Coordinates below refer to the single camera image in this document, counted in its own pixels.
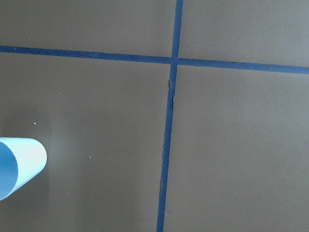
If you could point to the light blue plastic cup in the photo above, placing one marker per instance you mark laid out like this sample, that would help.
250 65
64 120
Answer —
21 159

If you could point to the horizontal blue tape strip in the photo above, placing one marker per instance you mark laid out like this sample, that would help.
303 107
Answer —
155 59

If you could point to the vertical blue tape strip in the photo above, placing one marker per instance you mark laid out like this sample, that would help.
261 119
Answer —
169 115

